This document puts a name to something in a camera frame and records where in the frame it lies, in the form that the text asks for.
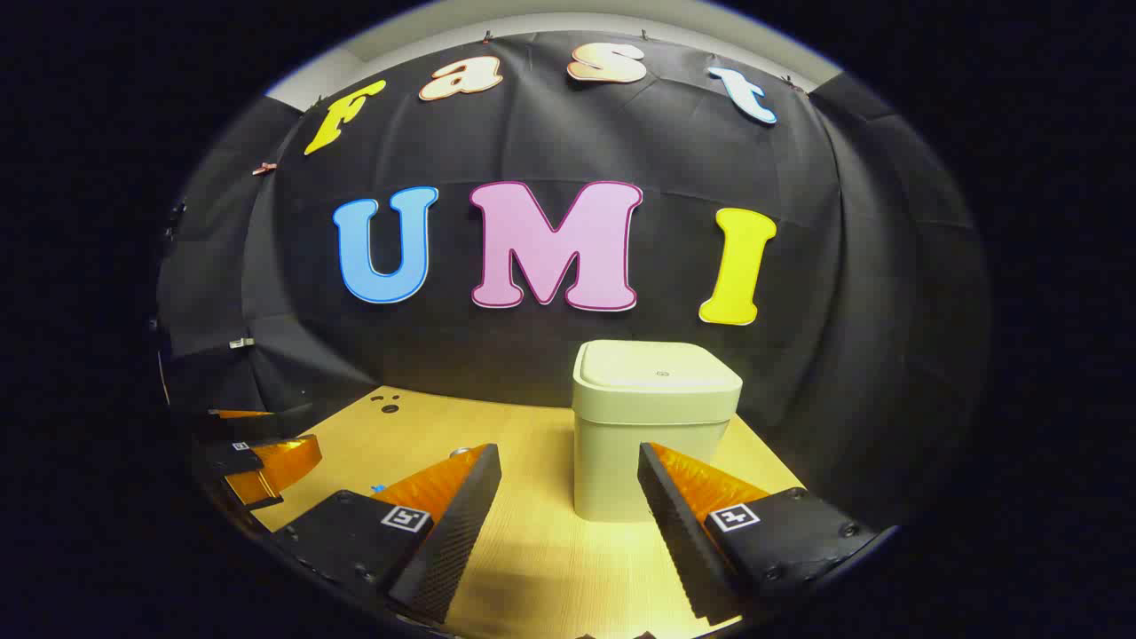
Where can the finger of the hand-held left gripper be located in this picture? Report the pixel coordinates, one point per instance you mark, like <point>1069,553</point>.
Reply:
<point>284,466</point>
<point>266,424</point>

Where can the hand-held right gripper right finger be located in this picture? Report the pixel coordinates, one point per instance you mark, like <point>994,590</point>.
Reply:
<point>679,532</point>

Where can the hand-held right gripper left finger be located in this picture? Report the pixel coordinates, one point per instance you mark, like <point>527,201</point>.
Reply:
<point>461,524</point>

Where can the pale green desktop garbage bin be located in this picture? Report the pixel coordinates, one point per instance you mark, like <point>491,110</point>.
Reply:
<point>621,444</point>

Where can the red cloth clip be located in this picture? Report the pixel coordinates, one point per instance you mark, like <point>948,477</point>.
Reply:
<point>264,169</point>

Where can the black backdrop cloth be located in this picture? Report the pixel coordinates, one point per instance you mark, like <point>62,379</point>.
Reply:
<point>674,177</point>

